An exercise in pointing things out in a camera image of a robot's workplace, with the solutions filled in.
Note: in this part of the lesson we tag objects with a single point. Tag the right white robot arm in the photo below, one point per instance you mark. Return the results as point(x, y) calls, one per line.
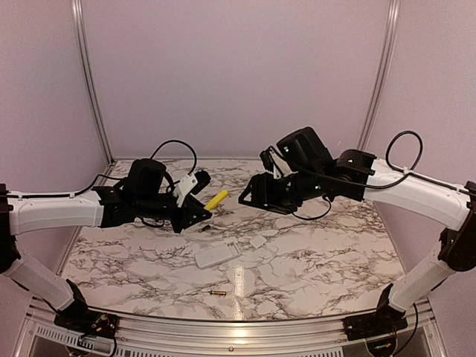
point(451, 205)

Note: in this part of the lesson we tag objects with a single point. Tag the right aluminium frame post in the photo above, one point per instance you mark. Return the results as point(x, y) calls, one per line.
point(383, 68)

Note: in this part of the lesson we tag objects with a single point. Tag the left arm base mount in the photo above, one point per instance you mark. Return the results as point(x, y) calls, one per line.
point(92, 323)

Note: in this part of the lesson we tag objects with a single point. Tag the yellow handled screwdriver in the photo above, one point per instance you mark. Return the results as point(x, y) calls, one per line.
point(216, 200)

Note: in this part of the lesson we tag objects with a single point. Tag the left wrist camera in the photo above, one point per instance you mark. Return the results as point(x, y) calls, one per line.
point(190, 183)

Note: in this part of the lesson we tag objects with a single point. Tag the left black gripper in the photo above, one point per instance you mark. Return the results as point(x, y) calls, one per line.
point(192, 207)

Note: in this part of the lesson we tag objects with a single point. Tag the front aluminium rail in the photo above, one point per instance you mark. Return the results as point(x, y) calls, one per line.
point(138, 335)

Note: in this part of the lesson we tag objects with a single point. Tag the white remote control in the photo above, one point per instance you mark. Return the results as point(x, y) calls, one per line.
point(217, 255)

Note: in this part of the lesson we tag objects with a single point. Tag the white battery cover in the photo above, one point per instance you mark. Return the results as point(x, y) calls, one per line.
point(258, 241)

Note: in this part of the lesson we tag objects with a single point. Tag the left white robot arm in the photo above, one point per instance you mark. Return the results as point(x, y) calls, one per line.
point(28, 212)

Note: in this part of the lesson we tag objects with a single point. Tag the left aluminium frame post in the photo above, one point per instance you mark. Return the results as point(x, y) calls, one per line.
point(85, 61)

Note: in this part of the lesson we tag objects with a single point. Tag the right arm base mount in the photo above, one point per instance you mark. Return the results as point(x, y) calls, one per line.
point(373, 324)

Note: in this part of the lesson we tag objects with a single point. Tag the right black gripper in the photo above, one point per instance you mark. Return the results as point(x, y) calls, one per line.
point(263, 193)

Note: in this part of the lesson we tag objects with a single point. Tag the aluminium frame post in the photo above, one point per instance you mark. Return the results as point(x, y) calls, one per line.
point(85, 61)
point(383, 68)

